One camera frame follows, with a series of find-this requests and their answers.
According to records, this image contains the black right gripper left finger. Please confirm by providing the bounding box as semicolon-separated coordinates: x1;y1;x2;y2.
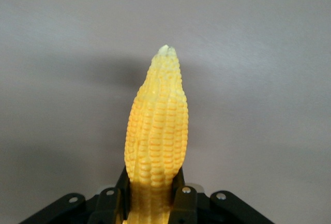
89;166;133;224

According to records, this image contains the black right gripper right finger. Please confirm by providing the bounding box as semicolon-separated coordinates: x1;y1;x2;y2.
169;168;205;224

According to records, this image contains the yellow corn cob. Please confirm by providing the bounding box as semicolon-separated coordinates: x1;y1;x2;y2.
123;44;191;224

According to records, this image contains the table cover cloth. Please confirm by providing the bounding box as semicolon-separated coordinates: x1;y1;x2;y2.
0;0;331;224

